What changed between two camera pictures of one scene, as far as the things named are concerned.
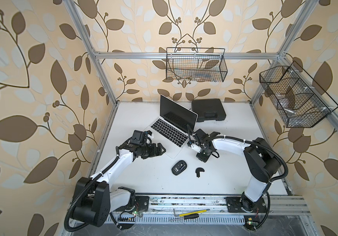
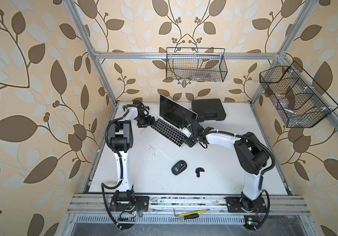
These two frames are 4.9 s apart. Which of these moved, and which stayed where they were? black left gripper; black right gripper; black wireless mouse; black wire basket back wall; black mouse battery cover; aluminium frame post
Moved: black right gripper; black left gripper
Stayed: aluminium frame post; black mouse battery cover; black wire basket back wall; black wireless mouse
